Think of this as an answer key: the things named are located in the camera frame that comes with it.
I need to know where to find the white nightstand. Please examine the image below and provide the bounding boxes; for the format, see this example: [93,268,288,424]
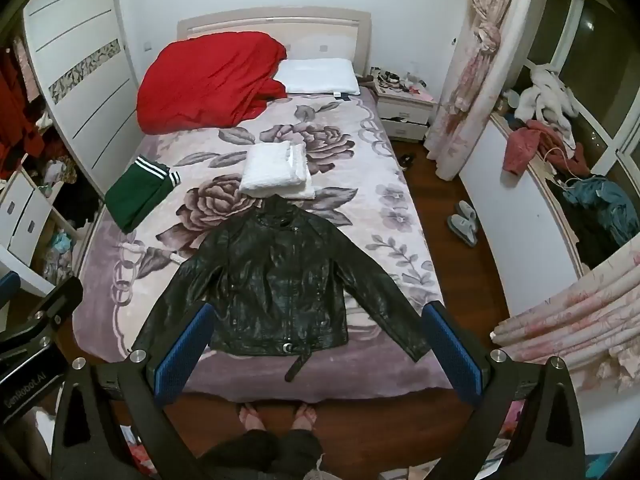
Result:
[375,87,438,142]

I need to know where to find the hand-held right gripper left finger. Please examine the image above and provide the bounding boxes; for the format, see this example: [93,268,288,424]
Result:
[50,302,216,480]

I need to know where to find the white wardrobe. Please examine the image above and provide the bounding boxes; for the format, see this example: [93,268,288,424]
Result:
[22,0,141,201]

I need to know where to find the person's right leg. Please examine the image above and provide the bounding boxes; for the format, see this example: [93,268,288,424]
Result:
[280,402,324,480]

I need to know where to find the floral fleece blanket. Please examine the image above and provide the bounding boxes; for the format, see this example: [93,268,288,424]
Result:
[72,87,453,403]

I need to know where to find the grey slipper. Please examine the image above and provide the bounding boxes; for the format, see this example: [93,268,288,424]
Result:
[446,214,477,247]
[457,200,482,228]

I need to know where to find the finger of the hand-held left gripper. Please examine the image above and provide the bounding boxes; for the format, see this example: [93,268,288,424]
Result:
[0,271,20,307]

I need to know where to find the folded white fleece garment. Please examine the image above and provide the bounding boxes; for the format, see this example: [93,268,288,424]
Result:
[239,141,317,202]

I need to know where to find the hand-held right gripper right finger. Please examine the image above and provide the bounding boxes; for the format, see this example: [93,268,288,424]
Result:
[421,301,586,480]

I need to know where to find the black garment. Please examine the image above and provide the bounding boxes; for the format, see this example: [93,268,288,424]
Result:
[545,175,626,271]

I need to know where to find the black leather jacket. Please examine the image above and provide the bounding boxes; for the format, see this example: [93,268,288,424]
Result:
[131,199,432,383]

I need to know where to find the teal garment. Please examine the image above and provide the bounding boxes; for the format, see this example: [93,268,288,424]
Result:
[562,175,639,246]

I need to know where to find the white desk panel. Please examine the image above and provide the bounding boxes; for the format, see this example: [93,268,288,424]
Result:
[0,247,57,297]

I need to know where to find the white window frame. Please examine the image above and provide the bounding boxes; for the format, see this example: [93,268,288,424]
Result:
[525,0,640,173]

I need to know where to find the hanging red clothes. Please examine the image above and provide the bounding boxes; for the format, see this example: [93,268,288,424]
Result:
[0,45,47,177]

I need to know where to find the person's left leg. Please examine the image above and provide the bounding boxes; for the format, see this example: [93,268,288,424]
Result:
[200,402,282,480]

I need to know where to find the green pants with white stripes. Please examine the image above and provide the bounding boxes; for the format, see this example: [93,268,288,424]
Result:
[105,156,182,234]

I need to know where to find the tied pink floral curtain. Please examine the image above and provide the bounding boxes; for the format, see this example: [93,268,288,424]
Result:
[425,0,526,181]

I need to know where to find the white pillow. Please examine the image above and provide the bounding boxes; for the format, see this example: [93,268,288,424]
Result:
[272,58,362,97]

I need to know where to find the white curved window ledge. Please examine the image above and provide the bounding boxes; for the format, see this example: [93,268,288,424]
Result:
[457,110,601,321]

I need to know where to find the white clothes pile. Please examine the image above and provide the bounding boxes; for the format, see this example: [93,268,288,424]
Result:
[515,65,581,146]

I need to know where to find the person's leg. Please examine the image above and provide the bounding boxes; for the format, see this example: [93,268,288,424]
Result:
[280,402,324,480]
[200,402,282,480]

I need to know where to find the loose pink floral curtain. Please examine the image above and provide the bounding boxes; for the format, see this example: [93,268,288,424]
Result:
[490,255,640,391]

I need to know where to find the pile of small toiletries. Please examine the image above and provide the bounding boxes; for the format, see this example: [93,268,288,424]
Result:
[369,66,435,101]

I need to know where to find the white charger cable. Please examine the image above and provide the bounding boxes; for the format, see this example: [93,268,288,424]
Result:
[542,146,581,187]

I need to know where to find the red quilt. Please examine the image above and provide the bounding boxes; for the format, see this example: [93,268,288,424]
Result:
[136,31,288,135]

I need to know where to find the beige bed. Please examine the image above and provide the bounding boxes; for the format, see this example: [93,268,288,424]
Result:
[72,6,453,403]

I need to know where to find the pink garment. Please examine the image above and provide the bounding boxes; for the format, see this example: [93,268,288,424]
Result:
[502,120,591,177]

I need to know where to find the white drawer cabinet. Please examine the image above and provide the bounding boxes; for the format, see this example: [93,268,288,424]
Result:
[0,167,81,261]

